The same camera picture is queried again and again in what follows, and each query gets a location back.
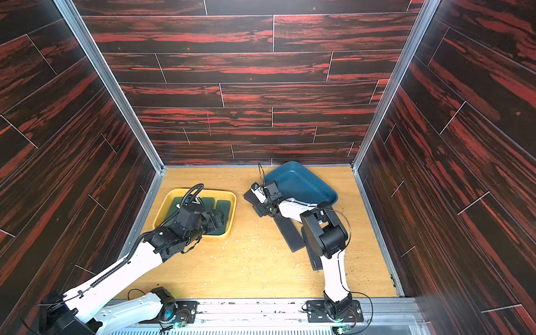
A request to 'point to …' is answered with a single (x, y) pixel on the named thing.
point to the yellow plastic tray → (163, 197)
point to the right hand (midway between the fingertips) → (267, 199)
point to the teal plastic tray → (297, 181)
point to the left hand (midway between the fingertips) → (218, 217)
